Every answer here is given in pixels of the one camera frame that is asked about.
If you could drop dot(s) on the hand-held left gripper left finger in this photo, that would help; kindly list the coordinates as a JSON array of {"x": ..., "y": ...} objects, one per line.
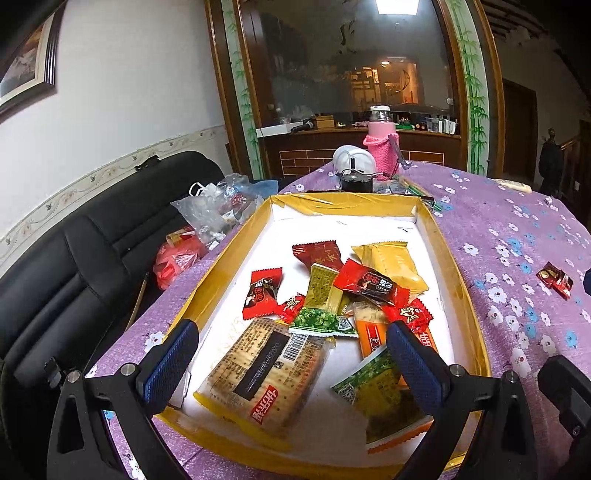
[{"x": 171, "y": 364}]

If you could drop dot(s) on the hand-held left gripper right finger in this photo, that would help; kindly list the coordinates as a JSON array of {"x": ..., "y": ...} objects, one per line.
[{"x": 415, "y": 369}]

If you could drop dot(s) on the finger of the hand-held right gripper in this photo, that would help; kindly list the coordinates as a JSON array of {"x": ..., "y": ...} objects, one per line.
[
  {"x": 588, "y": 281},
  {"x": 570, "y": 401}
]

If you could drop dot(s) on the green pea snack packet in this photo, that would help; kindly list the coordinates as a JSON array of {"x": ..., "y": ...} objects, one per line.
[
  {"x": 321, "y": 286},
  {"x": 318, "y": 321},
  {"x": 374, "y": 397}
]

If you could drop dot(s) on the orange cracker packet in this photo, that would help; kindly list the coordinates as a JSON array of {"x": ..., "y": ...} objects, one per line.
[{"x": 371, "y": 339}]

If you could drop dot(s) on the red cartoon candy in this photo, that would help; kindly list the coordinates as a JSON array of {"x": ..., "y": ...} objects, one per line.
[
  {"x": 292, "y": 308},
  {"x": 413, "y": 316}
]

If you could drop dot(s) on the yellow edged cracker packet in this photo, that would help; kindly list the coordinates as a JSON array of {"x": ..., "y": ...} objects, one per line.
[{"x": 263, "y": 369}]

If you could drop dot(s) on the red black snack packet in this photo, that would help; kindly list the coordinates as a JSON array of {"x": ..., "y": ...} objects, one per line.
[{"x": 369, "y": 284}]

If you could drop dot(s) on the plain yellow snack packet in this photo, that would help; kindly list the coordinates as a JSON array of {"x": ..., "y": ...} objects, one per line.
[{"x": 392, "y": 263}]

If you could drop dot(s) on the red candy dark print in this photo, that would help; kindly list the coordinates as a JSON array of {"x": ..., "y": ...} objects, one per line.
[{"x": 261, "y": 295}]

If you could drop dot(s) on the dark red snack packet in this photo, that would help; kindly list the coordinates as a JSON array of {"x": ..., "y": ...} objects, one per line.
[{"x": 318, "y": 253}]

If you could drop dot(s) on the white foam tray yellow tape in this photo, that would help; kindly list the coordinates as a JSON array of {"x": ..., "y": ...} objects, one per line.
[{"x": 360, "y": 226}]

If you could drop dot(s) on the red gold candy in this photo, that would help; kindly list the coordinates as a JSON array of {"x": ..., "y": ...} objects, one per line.
[{"x": 554, "y": 277}]

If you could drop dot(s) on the wooden stick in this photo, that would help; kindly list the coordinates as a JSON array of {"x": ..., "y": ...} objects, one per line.
[{"x": 136, "y": 302}]

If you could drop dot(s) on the purple flowered tablecloth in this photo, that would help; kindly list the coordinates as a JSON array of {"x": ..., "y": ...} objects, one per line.
[{"x": 508, "y": 240}]

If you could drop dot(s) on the red plastic bag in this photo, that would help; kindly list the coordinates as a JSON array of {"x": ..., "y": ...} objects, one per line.
[{"x": 175, "y": 263}]

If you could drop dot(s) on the cream tube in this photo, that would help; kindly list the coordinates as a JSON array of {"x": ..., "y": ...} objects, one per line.
[{"x": 515, "y": 185}]

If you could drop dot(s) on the black leather sofa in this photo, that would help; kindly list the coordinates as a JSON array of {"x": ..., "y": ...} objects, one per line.
[{"x": 92, "y": 258}]

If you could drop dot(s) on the clear plastic bag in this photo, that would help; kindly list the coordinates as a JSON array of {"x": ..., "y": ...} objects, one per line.
[{"x": 207, "y": 212}]

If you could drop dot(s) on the dark wooden door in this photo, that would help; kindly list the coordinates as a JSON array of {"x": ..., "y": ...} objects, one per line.
[{"x": 519, "y": 129}]

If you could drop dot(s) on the clear packet green sticks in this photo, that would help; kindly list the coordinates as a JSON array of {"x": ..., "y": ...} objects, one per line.
[{"x": 415, "y": 190}]

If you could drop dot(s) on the small black device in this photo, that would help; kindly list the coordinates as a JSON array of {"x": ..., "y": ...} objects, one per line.
[{"x": 355, "y": 183}]

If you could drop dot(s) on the blue cloth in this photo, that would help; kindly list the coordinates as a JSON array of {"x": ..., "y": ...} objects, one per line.
[{"x": 268, "y": 187}]

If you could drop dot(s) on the row of small bottles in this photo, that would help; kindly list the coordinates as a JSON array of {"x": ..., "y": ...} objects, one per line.
[{"x": 441, "y": 126}]

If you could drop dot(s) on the pink bottle knitted sleeve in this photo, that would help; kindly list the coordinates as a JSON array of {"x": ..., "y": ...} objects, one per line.
[{"x": 381, "y": 152}]

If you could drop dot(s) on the wooden glass cabinet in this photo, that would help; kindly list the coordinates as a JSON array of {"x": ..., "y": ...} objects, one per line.
[{"x": 295, "y": 157}]

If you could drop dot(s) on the long white box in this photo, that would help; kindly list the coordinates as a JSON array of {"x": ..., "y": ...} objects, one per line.
[{"x": 277, "y": 130}]

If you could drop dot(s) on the small tan box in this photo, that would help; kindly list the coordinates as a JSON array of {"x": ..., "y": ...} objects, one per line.
[{"x": 324, "y": 121}]

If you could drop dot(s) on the black microphone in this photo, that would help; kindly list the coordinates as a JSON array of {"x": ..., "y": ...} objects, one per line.
[{"x": 302, "y": 126}]

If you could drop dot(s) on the framed wall picture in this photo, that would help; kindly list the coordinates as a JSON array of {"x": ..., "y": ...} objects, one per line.
[{"x": 27, "y": 60}]

